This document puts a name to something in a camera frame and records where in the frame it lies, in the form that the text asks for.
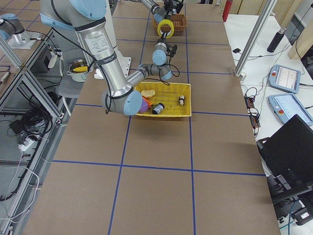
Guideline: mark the toy panda figure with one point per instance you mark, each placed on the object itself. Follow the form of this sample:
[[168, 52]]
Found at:
[[181, 100]]

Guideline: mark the aluminium frame post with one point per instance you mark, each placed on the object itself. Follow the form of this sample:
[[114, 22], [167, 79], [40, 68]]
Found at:
[[258, 27]]

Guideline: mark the brown wicker basket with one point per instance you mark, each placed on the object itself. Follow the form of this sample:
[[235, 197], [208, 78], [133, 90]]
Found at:
[[179, 21]]

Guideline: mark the purple foam block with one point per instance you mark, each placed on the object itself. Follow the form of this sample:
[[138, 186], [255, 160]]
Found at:
[[144, 106]]

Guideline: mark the black water bottle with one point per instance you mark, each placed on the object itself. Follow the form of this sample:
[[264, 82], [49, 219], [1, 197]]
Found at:
[[276, 40]]

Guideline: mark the orange toy carrot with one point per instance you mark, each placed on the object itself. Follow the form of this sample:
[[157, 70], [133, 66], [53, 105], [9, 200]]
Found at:
[[147, 100]]

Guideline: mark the blue teach pendant near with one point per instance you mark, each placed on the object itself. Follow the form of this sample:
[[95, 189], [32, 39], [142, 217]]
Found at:
[[285, 106]]

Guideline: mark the yellow woven basket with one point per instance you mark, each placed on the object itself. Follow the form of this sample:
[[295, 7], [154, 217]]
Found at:
[[169, 96]]

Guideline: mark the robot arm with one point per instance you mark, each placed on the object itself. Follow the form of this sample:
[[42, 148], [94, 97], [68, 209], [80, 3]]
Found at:
[[157, 11], [88, 18]]

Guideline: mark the blue teach pendant far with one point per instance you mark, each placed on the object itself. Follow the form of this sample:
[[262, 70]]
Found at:
[[284, 78]]

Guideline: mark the small black device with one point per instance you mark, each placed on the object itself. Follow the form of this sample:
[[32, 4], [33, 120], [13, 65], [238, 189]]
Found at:
[[237, 50]]

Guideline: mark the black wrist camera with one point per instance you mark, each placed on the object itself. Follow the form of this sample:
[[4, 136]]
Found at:
[[171, 50]]

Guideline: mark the blue teach pendant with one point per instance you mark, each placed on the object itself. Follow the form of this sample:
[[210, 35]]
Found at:
[[284, 78], [285, 106]]

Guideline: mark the black laptop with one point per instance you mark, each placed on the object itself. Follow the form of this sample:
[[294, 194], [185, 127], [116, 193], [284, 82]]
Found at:
[[289, 151]]

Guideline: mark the red cylinder bottle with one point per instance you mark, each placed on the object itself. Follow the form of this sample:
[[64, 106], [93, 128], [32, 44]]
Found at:
[[226, 10]]

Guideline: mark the white enamel pot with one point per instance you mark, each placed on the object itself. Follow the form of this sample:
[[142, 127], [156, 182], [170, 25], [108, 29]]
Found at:
[[78, 70]]

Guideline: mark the small black labelled can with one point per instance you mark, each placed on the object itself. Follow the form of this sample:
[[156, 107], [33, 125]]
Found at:
[[158, 108]]

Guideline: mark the yellow tape roll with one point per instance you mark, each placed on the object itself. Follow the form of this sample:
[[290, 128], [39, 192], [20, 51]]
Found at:
[[166, 28]]

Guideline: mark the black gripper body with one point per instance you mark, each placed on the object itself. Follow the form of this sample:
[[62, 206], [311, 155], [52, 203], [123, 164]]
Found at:
[[165, 37], [169, 5]]

